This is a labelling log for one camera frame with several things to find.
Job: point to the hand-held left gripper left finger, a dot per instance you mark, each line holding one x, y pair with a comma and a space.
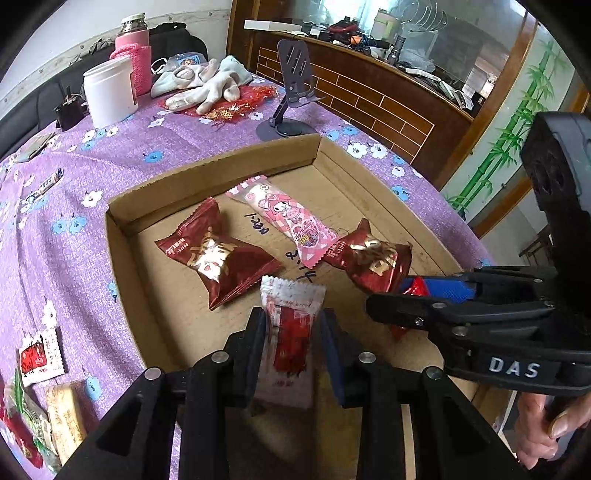
256, 364

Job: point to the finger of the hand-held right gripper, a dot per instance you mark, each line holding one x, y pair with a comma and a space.
448, 288
415, 311

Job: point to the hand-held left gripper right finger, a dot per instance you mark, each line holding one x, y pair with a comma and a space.
334, 364

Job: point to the small bright red candy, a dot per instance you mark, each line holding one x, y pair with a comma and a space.
415, 287

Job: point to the white red snack packet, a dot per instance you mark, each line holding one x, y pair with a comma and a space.
288, 332

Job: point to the shallow cardboard box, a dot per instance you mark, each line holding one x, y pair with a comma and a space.
184, 314

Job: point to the tan biscuit packet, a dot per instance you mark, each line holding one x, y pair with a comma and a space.
64, 415

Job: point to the red foil snack packet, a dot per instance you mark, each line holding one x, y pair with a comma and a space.
14, 434

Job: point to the person's right hand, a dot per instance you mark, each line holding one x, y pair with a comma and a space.
535, 429

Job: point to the dark red snack packet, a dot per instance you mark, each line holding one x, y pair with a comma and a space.
217, 258
374, 258

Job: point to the wooden stool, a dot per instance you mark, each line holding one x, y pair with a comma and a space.
538, 249

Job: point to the pink cartoon snack packet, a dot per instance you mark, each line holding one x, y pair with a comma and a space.
291, 217

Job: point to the wooden brick-pattern cabinet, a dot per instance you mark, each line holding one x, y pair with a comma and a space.
369, 101

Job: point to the white red square packet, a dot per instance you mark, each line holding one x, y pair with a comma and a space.
39, 357

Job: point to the grey phone stand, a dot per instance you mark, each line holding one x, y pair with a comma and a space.
286, 124

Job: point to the black flashlight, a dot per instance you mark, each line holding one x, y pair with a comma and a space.
395, 48

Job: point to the red gold foil wrapper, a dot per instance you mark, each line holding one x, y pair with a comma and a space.
256, 94

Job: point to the pale work glove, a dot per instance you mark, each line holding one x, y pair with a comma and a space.
231, 69
207, 94

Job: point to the small white blue packet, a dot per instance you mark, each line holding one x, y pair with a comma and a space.
48, 181

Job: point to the white plastic jar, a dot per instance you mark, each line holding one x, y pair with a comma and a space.
108, 97

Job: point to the flat printed card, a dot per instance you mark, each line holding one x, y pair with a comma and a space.
32, 147

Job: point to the blue printed packet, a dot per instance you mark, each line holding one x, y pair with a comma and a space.
187, 60

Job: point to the small black box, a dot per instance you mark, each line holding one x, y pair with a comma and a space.
69, 113

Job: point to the flat white box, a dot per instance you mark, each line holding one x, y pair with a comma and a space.
272, 24

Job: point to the pink sleeved bottle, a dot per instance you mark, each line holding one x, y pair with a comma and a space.
136, 60

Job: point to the black bag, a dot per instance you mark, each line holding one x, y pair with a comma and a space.
184, 41

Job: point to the black sofa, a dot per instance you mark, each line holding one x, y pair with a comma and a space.
27, 110

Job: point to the bamboo wall sticker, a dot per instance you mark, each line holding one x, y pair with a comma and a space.
508, 134

